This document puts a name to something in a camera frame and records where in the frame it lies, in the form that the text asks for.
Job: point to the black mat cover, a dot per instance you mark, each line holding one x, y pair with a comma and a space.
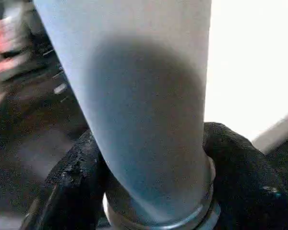
26, 143

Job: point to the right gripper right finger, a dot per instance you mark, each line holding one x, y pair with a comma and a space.
249, 191

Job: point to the white plastic table leg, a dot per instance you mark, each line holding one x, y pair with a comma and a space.
146, 107

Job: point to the white plastic table top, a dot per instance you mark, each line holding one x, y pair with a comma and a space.
254, 72

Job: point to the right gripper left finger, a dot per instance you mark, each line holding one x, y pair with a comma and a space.
69, 191

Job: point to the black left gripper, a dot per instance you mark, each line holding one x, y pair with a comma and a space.
38, 52

